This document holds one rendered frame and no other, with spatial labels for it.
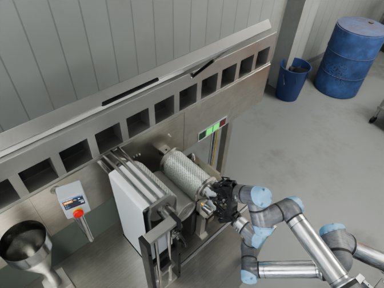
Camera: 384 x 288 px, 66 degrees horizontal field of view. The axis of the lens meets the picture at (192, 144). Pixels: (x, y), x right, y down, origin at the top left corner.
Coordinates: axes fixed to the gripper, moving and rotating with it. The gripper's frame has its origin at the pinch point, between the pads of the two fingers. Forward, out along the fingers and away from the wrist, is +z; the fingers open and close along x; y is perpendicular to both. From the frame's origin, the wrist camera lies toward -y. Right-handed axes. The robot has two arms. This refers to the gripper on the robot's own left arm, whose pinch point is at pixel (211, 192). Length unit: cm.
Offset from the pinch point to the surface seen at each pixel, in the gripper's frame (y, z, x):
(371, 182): -127, 47, -206
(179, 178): 10.4, 12.3, 5.4
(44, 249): 24, -8, 68
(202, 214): -10.6, 8.2, 4.9
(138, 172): 25.6, 4.8, 25.2
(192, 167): 12.6, 8.7, -1.5
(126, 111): 50, 7, 17
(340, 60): -14, 97, -310
